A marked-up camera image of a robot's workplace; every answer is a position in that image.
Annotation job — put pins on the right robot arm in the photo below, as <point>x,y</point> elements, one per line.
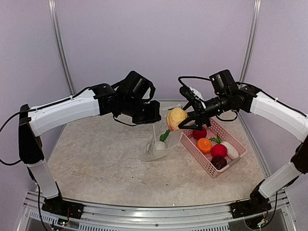
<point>236,96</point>

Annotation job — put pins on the red apple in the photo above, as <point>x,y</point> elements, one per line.
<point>199,134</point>

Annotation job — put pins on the clear dotted zip bag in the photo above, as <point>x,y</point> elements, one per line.
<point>148,151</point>

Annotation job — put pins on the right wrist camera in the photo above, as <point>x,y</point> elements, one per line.
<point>189,95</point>

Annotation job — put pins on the orange fruit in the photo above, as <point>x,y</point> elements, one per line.
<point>204,145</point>

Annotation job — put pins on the right aluminium frame post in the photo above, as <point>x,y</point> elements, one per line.
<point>251,39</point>

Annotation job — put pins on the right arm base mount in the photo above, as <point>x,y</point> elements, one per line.
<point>254,205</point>

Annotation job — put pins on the white radish with leaves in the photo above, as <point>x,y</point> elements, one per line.
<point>163,140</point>

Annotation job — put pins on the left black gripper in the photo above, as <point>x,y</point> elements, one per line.
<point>154,116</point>

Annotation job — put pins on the left aluminium frame post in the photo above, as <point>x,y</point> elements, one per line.
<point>59,44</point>

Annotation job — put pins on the aluminium frame post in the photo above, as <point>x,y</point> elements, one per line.
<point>251,39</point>
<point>59,44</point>

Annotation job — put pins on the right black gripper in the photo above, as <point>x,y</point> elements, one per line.
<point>199,110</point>

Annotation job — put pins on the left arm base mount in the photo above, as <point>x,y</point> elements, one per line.
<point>62,207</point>

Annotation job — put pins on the front aluminium rail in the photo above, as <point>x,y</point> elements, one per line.
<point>103,217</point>

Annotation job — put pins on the dark purple fruit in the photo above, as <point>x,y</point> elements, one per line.
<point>219,162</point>

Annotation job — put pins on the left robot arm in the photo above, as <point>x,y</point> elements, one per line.
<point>133,97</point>

